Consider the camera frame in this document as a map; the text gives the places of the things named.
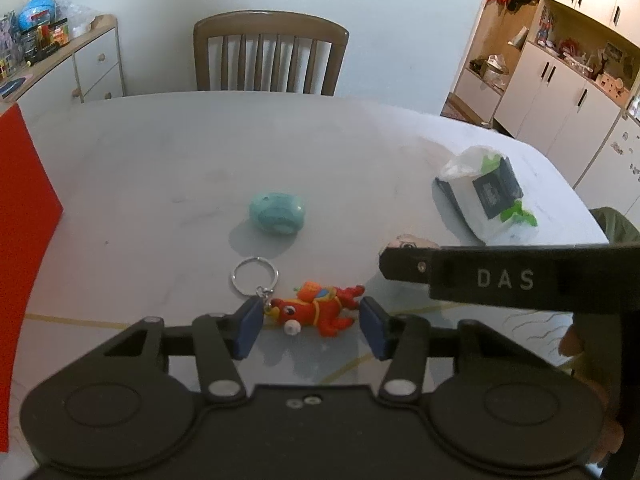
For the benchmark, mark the pile of colourful toys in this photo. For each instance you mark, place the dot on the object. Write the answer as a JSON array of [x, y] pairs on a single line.
[[40, 35]]

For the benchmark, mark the white side cabinet wooden top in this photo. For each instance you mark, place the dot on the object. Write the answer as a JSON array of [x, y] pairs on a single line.
[[65, 70]]

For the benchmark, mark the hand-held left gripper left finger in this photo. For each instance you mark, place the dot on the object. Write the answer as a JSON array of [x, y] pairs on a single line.
[[248, 327]]

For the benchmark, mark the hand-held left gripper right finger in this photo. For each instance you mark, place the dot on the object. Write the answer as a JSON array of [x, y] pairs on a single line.
[[374, 330]]

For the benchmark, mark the white wet wipes pack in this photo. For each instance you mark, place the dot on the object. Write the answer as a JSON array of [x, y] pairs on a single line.
[[487, 195]]

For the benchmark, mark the person's right hand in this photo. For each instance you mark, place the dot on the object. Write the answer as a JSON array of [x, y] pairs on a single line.
[[607, 420]]

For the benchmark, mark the blue round toy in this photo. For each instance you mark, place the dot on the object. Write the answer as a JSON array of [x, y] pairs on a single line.
[[37, 12]]

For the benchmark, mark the small big-eyed plush toy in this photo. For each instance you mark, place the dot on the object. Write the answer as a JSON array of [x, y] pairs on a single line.
[[407, 241]]

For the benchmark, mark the teal plush toy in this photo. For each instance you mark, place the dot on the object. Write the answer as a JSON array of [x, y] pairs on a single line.
[[277, 212]]

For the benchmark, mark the olive green cloth chair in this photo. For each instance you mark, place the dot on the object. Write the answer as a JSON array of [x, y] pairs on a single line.
[[617, 225]]

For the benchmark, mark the wooden chair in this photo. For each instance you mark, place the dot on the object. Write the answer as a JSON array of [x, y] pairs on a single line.
[[270, 52]]

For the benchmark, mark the white wall cabinet unit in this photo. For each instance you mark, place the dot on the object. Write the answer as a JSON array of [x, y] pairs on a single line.
[[565, 70]]

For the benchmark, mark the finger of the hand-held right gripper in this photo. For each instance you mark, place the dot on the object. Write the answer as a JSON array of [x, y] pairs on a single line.
[[405, 264]]

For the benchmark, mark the red cardboard box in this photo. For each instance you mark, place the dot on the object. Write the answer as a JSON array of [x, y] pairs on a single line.
[[20, 240]]

